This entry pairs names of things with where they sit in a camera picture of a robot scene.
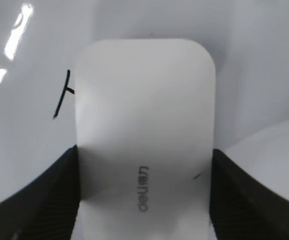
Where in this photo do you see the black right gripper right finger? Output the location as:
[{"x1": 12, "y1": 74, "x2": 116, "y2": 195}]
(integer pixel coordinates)
[{"x1": 209, "y1": 149, "x2": 289, "y2": 240}]

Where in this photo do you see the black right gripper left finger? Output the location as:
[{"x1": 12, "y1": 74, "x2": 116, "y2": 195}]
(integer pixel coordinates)
[{"x1": 0, "y1": 146, "x2": 81, "y2": 240}]

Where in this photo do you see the white board eraser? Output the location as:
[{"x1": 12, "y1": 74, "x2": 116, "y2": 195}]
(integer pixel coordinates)
[{"x1": 74, "y1": 38, "x2": 216, "y2": 240}]

